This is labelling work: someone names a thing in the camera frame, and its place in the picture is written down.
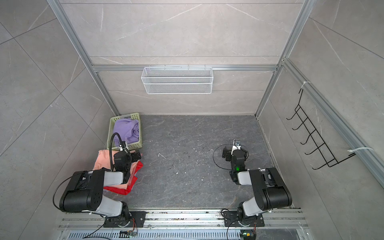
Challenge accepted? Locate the white zip tie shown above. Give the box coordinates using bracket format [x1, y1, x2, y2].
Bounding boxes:
[347, 147, 374, 153]

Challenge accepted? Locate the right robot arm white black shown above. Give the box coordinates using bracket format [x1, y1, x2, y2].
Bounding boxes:
[222, 139, 293, 225]

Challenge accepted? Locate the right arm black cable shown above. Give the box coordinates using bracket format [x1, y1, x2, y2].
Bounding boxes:
[212, 143, 233, 171]

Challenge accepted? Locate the salmon pink printed t-shirt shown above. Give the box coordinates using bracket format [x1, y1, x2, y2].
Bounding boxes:
[92, 149, 144, 190]

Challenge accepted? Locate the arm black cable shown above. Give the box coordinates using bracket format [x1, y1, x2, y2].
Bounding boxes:
[108, 132, 125, 172]
[212, 143, 233, 171]

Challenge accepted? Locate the red folded t-shirt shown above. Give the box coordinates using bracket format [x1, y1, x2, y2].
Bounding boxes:
[104, 161, 144, 196]

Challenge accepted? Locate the black wire hook rack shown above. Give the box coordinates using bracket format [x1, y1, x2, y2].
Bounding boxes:
[286, 89, 356, 170]

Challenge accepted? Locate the purple t-shirt in basket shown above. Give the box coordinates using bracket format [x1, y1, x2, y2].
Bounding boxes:
[113, 119, 140, 144]

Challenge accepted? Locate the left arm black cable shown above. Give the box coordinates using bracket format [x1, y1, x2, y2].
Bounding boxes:
[108, 132, 125, 172]

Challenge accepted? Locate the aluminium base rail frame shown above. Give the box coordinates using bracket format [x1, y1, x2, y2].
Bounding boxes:
[53, 209, 313, 240]

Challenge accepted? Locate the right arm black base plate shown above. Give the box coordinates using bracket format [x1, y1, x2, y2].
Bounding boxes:
[221, 209, 265, 227]

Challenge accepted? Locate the white wire mesh basket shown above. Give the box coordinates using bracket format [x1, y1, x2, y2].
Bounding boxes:
[141, 67, 214, 95]

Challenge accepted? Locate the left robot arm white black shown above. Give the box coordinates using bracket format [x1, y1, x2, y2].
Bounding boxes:
[57, 150, 143, 228]

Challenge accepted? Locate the green plastic basket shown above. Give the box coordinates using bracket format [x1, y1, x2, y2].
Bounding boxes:
[107, 113, 143, 151]

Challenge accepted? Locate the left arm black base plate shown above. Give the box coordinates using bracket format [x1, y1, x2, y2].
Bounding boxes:
[103, 211, 146, 228]

